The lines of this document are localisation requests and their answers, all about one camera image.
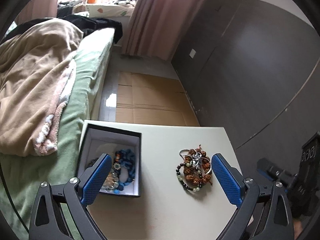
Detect brown rudraksha bead bracelet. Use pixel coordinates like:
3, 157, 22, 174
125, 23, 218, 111
183, 144, 213, 186

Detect clear crystal bead bracelet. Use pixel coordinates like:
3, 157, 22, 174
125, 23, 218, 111
101, 164, 121, 193

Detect dark wardrobe doors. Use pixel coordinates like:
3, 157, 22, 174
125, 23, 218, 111
172, 0, 319, 183

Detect silver chain necklace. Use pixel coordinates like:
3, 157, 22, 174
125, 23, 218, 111
178, 148, 213, 176

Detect white wall socket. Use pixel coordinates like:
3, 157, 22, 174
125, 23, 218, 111
189, 49, 196, 59

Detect black clothing on bed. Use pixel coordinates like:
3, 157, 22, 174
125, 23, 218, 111
1, 15, 123, 44

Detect right hand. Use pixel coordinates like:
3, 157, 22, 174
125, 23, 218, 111
293, 219, 303, 240

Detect beige fleece blanket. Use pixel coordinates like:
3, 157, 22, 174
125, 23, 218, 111
1, 18, 83, 157

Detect flattened cardboard sheet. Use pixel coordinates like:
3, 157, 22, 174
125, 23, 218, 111
116, 72, 199, 126

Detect black jewelry box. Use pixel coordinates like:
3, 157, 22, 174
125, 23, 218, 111
76, 120, 142, 197

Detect pink curtain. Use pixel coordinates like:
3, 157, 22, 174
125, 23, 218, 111
122, 0, 203, 61

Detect black and green bead bracelet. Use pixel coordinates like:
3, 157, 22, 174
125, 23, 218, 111
175, 162, 202, 193

